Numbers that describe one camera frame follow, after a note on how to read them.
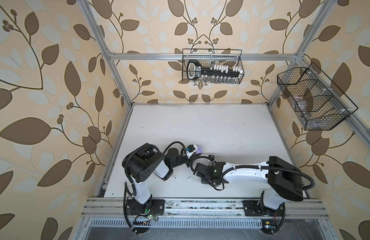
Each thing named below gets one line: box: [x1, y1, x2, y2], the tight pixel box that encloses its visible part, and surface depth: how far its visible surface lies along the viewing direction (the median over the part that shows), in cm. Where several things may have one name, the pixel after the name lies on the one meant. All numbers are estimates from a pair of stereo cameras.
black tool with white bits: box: [187, 60, 245, 82], surface depth 85 cm
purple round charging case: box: [196, 146, 203, 154], surface depth 88 cm
